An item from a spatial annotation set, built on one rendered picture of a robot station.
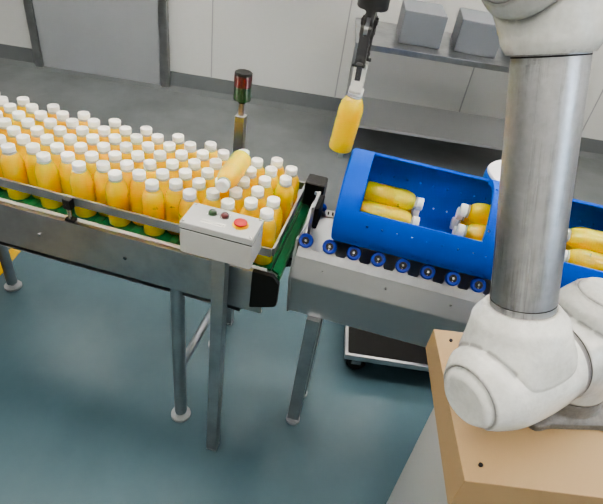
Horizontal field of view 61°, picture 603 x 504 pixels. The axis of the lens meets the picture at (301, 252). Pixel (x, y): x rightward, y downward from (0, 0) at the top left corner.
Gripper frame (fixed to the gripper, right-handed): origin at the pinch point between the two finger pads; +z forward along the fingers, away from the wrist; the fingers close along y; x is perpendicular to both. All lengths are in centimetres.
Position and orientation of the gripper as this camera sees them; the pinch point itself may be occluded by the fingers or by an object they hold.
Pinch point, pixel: (358, 77)
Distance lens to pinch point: 138.3
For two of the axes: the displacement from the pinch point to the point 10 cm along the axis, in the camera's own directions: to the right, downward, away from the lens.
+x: -9.6, -2.4, 1.1
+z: -1.3, 7.8, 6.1
